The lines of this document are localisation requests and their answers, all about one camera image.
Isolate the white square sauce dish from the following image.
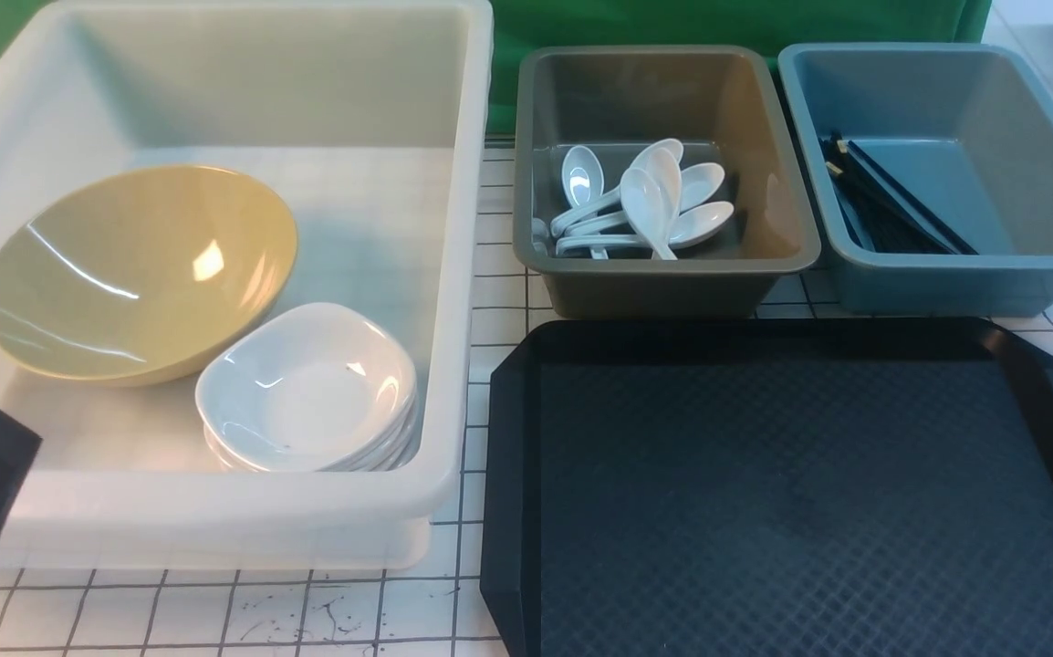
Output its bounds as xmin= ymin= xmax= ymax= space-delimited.
xmin=194 ymin=302 xmax=421 ymax=473

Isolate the yellow noodle bowl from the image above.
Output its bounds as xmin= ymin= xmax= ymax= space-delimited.
xmin=0 ymin=163 xmax=298 ymax=387

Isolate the white soup spoon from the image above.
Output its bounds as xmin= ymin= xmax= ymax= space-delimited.
xmin=619 ymin=167 xmax=677 ymax=261

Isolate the white spoon in bin top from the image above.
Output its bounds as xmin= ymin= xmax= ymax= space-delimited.
xmin=550 ymin=139 xmax=684 ymax=238

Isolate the white spoon in bin left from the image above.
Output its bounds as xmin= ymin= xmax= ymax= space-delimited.
xmin=552 ymin=145 xmax=618 ymax=238

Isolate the stack of white dishes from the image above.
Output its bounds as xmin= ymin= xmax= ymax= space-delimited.
xmin=203 ymin=401 xmax=422 ymax=473

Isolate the white spoon in bin bottom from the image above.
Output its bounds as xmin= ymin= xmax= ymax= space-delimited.
xmin=553 ymin=201 xmax=735 ymax=259

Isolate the white spoon in bin centre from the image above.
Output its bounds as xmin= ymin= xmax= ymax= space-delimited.
xmin=642 ymin=144 xmax=683 ymax=234

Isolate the large white plastic tub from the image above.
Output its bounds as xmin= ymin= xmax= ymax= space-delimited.
xmin=0 ymin=1 xmax=493 ymax=571

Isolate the grey-brown spoon bin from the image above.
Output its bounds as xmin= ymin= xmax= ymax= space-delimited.
xmin=513 ymin=46 xmax=821 ymax=319

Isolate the black chopsticks pile in bin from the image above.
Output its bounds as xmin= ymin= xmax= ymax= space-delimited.
xmin=821 ymin=130 xmax=978 ymax=256

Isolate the black plastic serving tray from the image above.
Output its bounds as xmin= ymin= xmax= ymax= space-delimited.
xmin=480 ymin=318 xmax=1053 ymax=656

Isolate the blue-grey chopstick bin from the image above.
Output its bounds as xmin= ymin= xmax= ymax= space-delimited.
xmin=777 ymin=43 xmax=1053 ymax=317

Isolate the green backdrop cloth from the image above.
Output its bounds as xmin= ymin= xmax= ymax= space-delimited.
xmin=0 ymin=1 xmax=991 ymax=134

